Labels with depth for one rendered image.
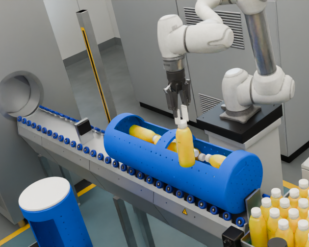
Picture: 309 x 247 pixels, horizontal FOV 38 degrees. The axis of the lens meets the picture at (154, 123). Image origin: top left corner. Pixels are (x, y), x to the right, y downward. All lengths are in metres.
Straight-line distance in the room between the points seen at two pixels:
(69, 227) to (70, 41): 5.17
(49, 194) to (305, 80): 2.34
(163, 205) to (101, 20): 5.51
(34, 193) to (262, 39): 1.42
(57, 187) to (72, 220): 0.19
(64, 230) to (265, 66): 1.35
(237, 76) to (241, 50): 1.27
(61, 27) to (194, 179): 5.47
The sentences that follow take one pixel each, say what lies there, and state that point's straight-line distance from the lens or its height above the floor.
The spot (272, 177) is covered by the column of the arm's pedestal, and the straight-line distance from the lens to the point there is 2.87.
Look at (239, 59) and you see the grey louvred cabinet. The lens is 3.83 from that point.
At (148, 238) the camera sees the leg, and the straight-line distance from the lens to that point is 3.29.
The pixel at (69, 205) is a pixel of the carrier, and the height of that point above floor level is 0.97.
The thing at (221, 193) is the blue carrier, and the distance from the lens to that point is 1.99.
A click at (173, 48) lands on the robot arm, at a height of 1.78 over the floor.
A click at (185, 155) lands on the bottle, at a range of 1.93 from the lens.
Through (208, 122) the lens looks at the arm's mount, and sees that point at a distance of 2.66.
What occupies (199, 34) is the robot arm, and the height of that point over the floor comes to 1.83.
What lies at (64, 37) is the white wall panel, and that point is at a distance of 7.31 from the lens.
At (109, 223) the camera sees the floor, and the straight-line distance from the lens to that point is 3.78.
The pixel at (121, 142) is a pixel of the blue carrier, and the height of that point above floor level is 1.17.
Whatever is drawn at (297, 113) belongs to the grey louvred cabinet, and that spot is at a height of 0.43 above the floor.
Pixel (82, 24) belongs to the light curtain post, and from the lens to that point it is 3.06.
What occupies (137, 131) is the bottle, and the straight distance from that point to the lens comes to 2.54.
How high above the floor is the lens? 2.36
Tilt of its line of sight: 28 degrees down
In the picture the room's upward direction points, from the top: 13 degrees counter-clockwise
